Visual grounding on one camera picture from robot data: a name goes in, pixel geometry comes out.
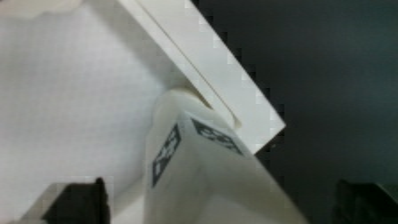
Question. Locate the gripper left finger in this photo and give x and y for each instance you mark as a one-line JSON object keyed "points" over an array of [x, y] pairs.
{"points": [[72, 204]]}

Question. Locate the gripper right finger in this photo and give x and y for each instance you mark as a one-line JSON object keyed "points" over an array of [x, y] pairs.
{"points": [[366, 203]]}

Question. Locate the white desk tabletop tray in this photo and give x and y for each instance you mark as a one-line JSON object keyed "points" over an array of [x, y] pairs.
{"points": [[95, 55]]}

